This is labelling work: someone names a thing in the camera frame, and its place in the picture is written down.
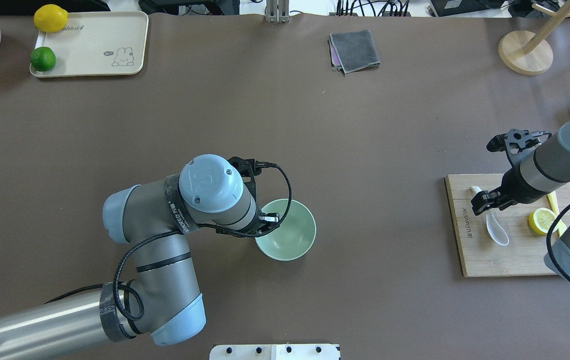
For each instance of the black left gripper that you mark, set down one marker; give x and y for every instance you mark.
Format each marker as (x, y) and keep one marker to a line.
(260, 226)

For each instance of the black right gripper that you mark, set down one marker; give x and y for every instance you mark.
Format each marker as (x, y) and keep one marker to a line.
(511, 183)

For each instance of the light green ceramic bowl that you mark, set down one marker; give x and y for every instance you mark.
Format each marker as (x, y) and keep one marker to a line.
(293, 238)

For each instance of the white ceramic spoon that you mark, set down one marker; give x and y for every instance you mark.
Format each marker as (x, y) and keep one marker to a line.
(495, 230)

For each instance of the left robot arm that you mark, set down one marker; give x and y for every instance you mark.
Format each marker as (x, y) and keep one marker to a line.
(154, 289)

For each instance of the halved lemon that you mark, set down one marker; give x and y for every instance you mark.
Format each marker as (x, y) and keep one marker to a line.
(541, 220)

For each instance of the bamboo cutting board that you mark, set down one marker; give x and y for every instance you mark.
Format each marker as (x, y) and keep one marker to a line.
(479, 254)

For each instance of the yellow plastic knife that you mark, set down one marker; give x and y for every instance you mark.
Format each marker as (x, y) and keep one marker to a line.
(553, 202)

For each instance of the wooden mug tree stand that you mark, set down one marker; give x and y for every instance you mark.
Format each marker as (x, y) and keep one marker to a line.
(528, 53)

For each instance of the folded grey cloth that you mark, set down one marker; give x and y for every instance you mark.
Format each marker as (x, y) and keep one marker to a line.
(353, 51)

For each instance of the beige rabbit tray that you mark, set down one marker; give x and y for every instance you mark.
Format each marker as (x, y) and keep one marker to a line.
(97, 44)

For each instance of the green lime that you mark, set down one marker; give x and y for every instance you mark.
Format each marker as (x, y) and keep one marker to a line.
(43, 59)

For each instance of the whole yellow lemon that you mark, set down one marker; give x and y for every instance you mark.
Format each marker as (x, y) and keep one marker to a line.
(50, 18)

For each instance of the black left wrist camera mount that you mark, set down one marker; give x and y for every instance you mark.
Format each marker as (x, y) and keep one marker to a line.
(248, 169)

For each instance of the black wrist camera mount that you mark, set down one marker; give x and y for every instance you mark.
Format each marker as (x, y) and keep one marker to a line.
(248, 169)
(517, 143)

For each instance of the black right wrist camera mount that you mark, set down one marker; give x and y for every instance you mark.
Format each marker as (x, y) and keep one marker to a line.
(517, 143)

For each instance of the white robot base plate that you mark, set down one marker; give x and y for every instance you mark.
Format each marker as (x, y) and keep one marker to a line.
(283, 351)

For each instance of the aluminium frame post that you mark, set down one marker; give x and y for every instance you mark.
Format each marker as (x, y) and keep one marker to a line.
(277, 11)

